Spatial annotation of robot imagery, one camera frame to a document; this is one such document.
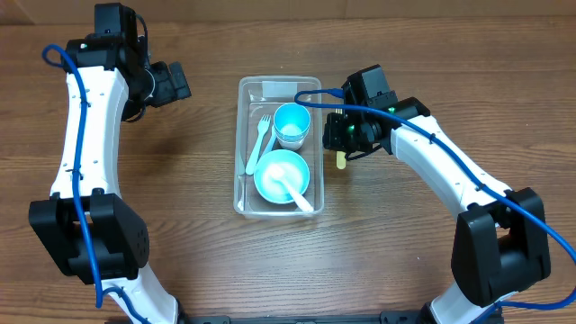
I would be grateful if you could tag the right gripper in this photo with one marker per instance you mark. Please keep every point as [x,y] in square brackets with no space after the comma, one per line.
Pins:
[331,139]

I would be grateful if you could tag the clear plastic container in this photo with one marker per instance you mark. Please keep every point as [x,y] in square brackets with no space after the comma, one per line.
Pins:
[260,95]

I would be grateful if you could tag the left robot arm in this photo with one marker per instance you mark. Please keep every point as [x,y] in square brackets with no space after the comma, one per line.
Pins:
[90,232]

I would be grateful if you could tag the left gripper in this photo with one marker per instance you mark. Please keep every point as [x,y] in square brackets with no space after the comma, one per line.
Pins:
[164,90]

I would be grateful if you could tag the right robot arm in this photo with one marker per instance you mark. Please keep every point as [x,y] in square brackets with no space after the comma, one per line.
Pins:
[500,244]

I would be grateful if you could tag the white plastic fork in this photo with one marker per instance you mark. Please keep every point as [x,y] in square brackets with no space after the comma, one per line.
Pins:
[262,129]

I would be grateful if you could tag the yellow plastic fork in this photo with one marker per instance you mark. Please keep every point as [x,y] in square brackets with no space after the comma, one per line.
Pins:
[341,160]

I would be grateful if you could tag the light blue bowl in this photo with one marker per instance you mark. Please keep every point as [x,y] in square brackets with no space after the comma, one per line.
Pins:
[296,173]

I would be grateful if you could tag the pink cup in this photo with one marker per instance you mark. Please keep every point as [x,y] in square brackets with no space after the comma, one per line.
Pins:
[292,145]

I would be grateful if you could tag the pink plastic spoon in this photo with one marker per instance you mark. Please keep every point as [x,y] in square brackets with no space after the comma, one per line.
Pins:
[277,173]

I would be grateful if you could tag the green cup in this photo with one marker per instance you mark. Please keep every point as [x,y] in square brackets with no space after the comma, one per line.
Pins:
[291,136]

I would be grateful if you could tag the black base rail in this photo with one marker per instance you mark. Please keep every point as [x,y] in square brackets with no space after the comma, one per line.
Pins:
[385,317]

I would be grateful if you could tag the light blue plastic fork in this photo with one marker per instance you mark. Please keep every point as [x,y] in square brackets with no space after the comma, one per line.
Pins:
[270,143]

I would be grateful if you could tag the blue cup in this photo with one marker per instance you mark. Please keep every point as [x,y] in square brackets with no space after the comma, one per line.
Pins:
[292,117]

